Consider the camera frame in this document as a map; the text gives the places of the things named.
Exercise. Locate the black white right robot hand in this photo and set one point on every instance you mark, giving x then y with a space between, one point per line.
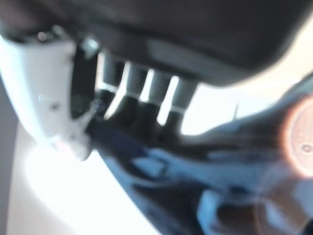
171 36

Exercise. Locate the navy blue garment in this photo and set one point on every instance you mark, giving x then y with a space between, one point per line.
195 171

